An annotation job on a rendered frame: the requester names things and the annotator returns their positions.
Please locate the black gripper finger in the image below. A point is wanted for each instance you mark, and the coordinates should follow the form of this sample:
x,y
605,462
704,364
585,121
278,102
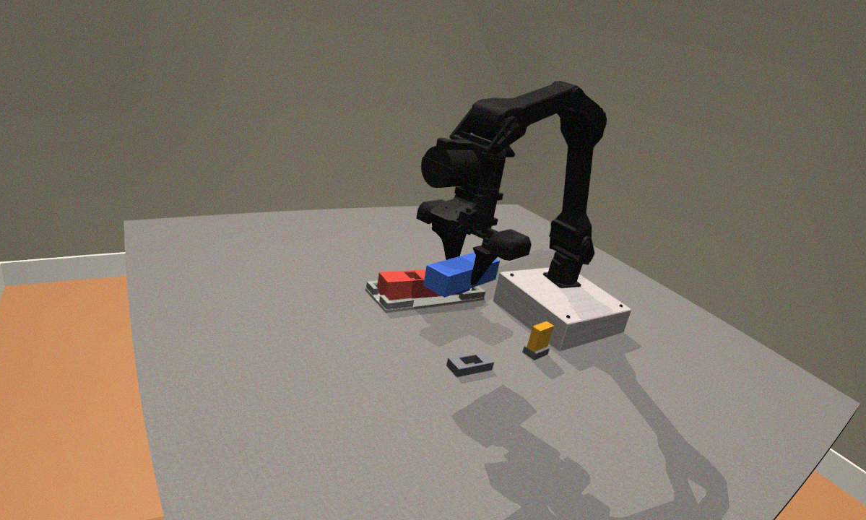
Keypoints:
x,y
452,247
483,260

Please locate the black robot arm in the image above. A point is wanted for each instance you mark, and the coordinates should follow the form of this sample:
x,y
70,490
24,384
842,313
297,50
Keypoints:
x,y
468,159

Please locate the yellow rectangular block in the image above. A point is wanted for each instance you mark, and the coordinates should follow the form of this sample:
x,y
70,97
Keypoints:
x,y
540,336

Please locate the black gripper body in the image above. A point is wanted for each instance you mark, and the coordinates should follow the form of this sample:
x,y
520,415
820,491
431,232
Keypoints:
x,y
506,244

